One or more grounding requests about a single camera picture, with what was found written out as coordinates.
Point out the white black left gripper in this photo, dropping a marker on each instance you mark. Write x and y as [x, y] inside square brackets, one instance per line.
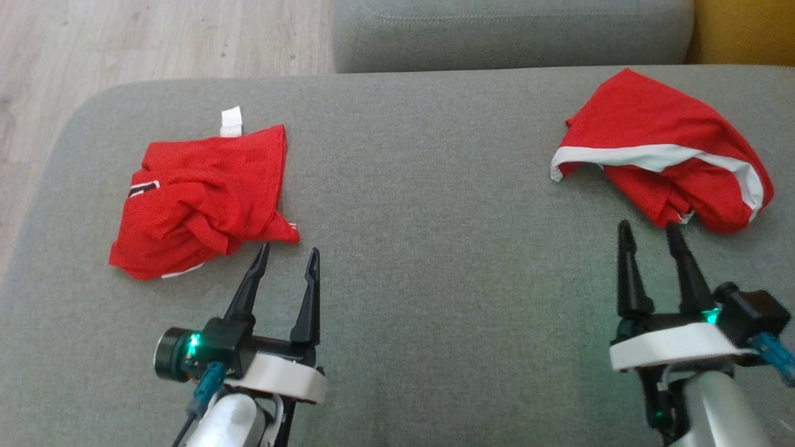
[282, 375]

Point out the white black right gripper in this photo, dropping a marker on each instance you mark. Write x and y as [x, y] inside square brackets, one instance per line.
[677, 347]

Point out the red jersey with black lettering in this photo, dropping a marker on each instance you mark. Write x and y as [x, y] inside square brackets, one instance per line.
[205, 198]

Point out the red shorts with white band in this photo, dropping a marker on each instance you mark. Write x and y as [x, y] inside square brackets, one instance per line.
[652, 118]

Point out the grey fabric sofa seat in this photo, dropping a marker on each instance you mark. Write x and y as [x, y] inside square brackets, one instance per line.
[435, 217]

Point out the yellow cushion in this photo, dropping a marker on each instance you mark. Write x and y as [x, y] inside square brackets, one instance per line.
[745, 31]

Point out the grey fabric sofa cushion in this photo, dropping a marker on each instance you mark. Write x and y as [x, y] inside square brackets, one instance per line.
[497, 37]

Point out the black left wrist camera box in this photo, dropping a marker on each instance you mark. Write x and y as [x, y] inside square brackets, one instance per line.
[227, 341]

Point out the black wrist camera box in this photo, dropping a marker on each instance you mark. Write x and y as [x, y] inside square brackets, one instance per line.
[227, 341]
[754, 310]

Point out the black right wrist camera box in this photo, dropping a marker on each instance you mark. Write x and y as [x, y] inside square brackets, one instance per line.
[754, 310]

